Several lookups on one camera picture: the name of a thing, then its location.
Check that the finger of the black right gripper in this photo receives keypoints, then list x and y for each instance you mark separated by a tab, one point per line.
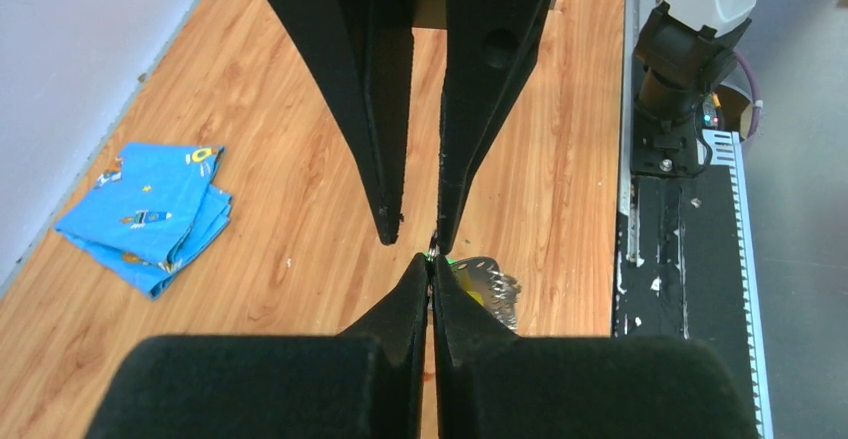
359	53
492	48

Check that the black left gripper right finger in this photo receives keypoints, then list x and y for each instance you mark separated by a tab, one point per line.
494	383

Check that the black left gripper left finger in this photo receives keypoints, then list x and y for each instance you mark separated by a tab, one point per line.
364	382

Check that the metal keyring plate with spring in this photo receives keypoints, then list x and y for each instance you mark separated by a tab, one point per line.
493	287

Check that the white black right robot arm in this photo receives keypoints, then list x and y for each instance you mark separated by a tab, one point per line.
687	47

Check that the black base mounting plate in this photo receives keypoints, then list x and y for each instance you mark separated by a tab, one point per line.
685	266

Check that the blue folded cloth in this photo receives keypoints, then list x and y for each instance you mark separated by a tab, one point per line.
151	212

